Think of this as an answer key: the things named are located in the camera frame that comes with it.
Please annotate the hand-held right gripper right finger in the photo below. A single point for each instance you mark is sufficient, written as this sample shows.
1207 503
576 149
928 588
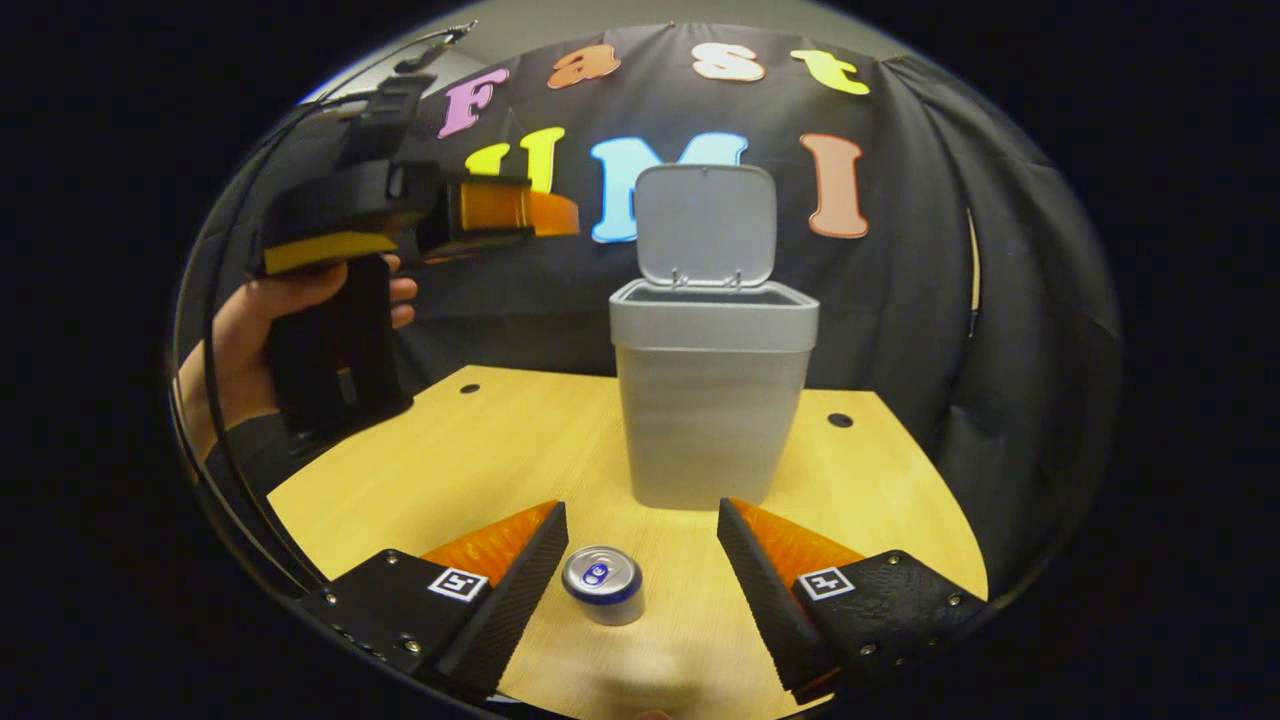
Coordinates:
765 610

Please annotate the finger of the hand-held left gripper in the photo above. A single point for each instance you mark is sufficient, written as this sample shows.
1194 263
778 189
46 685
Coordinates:
500 207

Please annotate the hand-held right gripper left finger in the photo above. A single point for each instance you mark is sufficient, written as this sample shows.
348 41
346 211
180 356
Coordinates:
515 600

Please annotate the blue pop can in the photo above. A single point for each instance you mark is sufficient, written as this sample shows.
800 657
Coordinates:
605 590

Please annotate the white desktop garbage bin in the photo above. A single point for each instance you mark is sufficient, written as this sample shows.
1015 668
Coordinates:
710 420

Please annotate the wooden desktop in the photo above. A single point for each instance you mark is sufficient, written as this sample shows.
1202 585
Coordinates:
500 450

